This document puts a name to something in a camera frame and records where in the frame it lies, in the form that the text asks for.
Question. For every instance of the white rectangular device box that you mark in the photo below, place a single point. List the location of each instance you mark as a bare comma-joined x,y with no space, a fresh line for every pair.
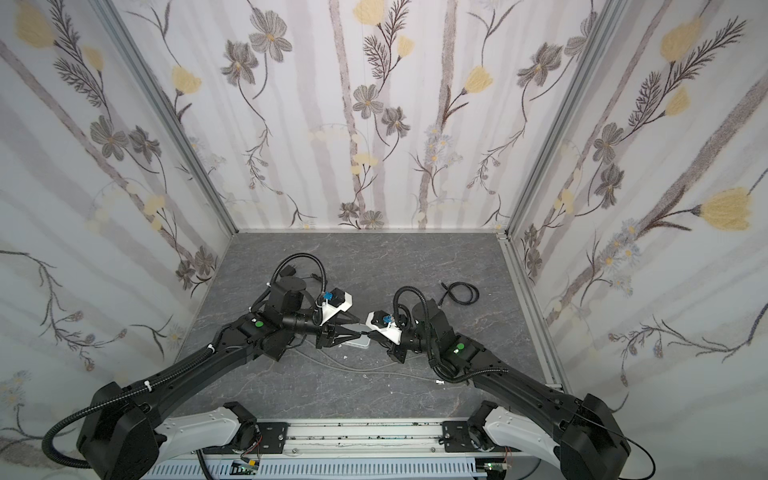
363,342

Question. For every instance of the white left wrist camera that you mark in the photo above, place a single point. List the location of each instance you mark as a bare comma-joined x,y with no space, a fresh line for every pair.
333,303

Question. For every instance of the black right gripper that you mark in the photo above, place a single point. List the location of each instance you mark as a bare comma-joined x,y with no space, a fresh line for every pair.
398,345

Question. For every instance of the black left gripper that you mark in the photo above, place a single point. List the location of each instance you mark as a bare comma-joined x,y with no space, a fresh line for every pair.
323,332

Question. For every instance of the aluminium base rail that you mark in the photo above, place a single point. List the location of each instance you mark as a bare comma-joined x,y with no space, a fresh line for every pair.
503,444

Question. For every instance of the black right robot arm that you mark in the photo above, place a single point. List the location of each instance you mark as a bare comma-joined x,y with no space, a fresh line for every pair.
582,436

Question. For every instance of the white slotted cable duct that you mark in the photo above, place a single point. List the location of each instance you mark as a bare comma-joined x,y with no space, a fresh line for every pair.
377,468

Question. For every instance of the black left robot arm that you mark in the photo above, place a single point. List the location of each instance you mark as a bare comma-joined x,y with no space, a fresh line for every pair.
117,435

